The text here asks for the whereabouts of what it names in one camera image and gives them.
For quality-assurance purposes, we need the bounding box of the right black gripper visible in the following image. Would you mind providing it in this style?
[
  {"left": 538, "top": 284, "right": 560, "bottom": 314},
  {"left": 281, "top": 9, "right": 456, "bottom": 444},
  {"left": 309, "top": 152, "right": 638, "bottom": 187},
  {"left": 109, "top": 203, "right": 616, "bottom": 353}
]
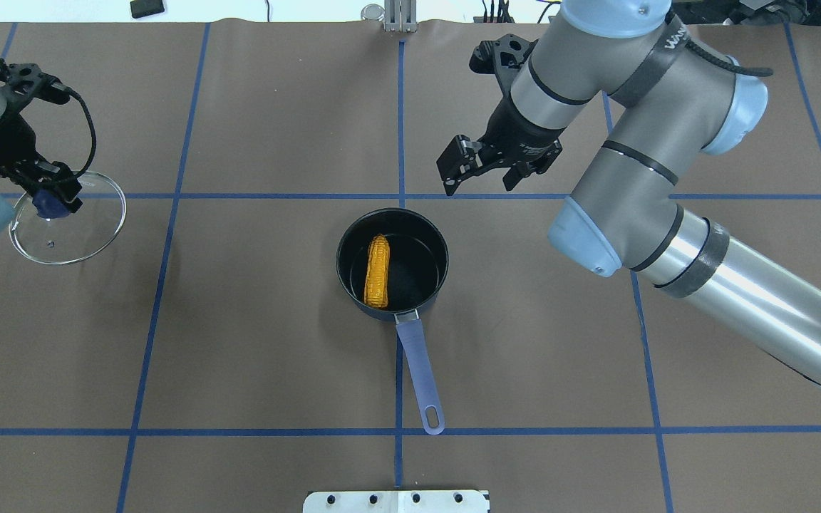
[{"left": 436, "top": 96, "right": 564, "bottom": 196}]

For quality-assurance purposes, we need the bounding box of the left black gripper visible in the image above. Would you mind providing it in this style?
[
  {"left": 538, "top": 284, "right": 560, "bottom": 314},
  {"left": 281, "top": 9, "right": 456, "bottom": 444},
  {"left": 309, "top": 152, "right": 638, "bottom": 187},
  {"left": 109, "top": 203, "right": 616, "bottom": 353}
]
[{"left": 0, "top": 118, "right": 83, "bottom": 214}]

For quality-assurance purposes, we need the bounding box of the glass pot lid blue knob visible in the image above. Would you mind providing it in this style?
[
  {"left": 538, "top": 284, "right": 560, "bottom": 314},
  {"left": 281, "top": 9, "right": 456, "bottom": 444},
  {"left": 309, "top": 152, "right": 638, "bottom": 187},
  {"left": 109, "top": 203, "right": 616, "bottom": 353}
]
[{"left": 9, "top": 171, "right": 128, "bottom": 266}]

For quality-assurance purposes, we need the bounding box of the yellow corn cob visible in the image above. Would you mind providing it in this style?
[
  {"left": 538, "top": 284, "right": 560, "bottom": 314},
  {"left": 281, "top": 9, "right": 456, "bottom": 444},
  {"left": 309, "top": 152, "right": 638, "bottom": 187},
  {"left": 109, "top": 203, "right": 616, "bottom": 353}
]
[{"left": 363, "top": 234, "right": 391, "bottom": 309}]

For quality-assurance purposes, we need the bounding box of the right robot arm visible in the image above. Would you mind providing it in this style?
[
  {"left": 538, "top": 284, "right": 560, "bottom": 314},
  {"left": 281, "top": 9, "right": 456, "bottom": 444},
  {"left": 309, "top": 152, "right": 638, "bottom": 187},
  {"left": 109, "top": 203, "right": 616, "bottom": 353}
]
[{"left": 437, "top": 1, "right": 821, "bottom": 390}]

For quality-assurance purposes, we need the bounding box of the blue saucepan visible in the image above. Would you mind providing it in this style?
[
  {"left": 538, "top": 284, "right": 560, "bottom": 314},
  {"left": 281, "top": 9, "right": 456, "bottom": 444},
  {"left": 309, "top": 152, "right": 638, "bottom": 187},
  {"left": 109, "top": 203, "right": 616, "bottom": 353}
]
[{"left": 335, "top": 207, "right": 449, "bottom": 435}]

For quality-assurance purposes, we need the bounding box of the small black device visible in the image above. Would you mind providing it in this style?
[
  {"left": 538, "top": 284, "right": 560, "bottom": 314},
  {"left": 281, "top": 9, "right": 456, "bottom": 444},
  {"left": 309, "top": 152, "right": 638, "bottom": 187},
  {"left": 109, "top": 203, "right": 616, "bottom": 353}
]
[{"left": 128, "top": 0, "right": 165, "bottom": 19}]

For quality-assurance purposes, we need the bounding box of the aluminium frame post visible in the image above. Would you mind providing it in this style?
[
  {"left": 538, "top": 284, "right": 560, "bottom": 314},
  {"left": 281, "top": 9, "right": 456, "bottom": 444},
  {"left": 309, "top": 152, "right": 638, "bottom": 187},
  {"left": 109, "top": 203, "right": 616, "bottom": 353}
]
[{"left": 382, "top": 0, "right": 419, "bottom": 33}]

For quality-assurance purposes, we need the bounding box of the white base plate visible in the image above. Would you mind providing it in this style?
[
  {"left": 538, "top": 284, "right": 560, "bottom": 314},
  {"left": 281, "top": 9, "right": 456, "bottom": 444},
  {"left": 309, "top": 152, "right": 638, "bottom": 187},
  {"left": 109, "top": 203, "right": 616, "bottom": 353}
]
[{"left": 302, "top": 489, "right": 492, "bottom": 512}]

